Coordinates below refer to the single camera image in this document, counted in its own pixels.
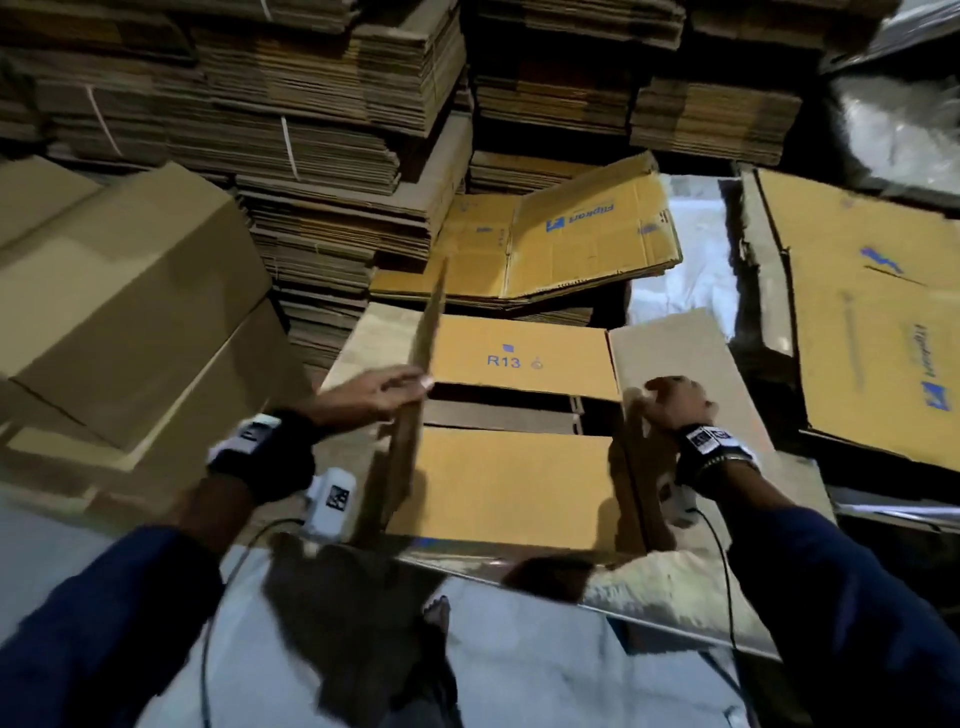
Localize person's left hand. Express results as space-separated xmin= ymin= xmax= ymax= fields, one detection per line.
xmin=292 ymin=364 xmax=438 ymax=440

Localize person's right hand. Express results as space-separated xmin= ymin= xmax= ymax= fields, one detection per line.
xmin=622 ymin=375 xmax=720 ymax=440

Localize yellow cardboard box blue marks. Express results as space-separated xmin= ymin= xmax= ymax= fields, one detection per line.
xmin=310 ymin=258 xmax=839 ymax=662

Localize brown carton blue print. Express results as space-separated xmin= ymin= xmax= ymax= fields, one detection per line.
xmin=754 ymin=168 xmax=960 ymax=474

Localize person's left forearm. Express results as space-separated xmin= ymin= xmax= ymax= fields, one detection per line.
xmin=0 ymin=477 xmax=257 ymax=728

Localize person's right forearm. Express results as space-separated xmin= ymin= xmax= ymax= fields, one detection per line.
xmin=705 ymin=465 xmax=960 ymax=728

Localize pile of brown cartons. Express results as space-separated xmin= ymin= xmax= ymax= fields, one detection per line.
xmin=735 ymin=165 xmax=960 ymax=474

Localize person's bare foot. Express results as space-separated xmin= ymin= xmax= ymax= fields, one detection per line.
xmin=421 ymin=595 xmax=455 ymax=647

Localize stacks of flat cardboard bundles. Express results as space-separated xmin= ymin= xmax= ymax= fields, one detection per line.
xmin=0 ymin=0 xmax=902 ymax=384

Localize black right wrist band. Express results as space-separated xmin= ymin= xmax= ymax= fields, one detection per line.
xmin=672 ymin=423 xmax=764 ymax=497

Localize black wrist band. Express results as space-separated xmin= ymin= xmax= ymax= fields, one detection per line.
xmin=205 ymin=408 xmax=321 ymax=506
xmin=672 ymin=423 xmax=764 ymax=497

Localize black left wrist band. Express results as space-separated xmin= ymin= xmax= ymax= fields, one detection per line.
xmin=205 ymin=408 xmax=321 ymax=506

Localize white plastic sack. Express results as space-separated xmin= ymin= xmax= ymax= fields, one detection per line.
xmin=627 ymin=175 xmax=752 ymax=344

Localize yellow carton with blue print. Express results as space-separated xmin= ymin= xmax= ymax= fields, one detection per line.
xmin=502 ymin=150 xmax=684 ymax=302

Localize clear plastic sheet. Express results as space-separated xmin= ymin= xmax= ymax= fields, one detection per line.
xmin=832 ymin=67 xmax=960 ymax=204

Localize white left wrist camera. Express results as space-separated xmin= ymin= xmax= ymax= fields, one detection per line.
xmin=300 ymin=466 xmax=362 ymax=545

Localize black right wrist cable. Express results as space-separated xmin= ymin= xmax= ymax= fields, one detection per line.
xmin=690 ymin=510 xmax=744 ymax=677

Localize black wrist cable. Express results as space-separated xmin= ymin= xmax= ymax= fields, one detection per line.
xmin=690 ymin=510 xmax=744 ymax=677
xmin=199 ymin=517 xmax=309 ymax=728

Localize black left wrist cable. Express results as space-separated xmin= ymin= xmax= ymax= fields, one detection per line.
xmin=199 ymin=517 xmax=309 ymax=728

